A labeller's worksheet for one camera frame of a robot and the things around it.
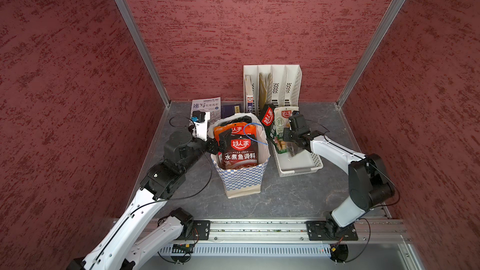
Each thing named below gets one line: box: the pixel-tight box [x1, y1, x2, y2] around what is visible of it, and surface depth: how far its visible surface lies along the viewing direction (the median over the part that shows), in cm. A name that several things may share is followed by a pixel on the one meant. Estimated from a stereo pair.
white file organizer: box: [242, 64, 303, 115], surface depth 108 cm
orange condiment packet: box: [213, 122, 257, 142], surface depth 83 cm
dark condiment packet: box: [218, 128, 259, 170], surface depth 86 cm
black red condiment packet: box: [256, 103, 279, 145], surface depth 92 cm
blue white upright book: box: [245, 75, 254, 114], surface depth 96 cm
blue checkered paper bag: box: [208, 113, 270, 199], surface depth 72 cm
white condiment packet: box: [273, 106, 300, 154], surface depth 96 cm
